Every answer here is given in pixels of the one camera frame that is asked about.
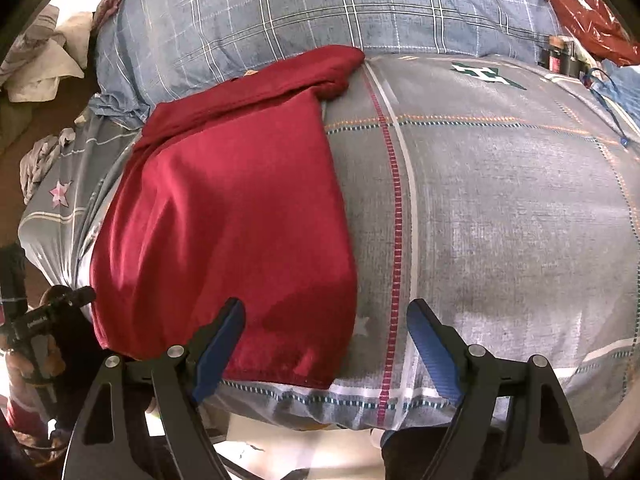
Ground crumpled grey white cloth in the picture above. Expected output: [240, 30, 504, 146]
[18, 128, 76, 205]

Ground person's left hand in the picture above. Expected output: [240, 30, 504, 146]
[0, 328, 68, 441]

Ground beige cloth pile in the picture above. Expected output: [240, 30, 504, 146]
[1, 4, 93, 103]

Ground red plastic bag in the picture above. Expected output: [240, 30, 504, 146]
[549, 0, 639, 66]

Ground blue plaid pillow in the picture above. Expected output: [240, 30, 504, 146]
[89, 0, 561, 129]

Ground blue cloth with cord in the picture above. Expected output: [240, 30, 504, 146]
[582, 60, 639, 148]

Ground dark small bottles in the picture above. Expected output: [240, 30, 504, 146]
[538, 36, 588, 78]

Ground dark red sweater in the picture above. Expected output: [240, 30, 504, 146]
[90, 46, 364, 389]

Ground grey plaid bed quilt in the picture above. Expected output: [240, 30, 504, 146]
[16, 52, 640, 461]

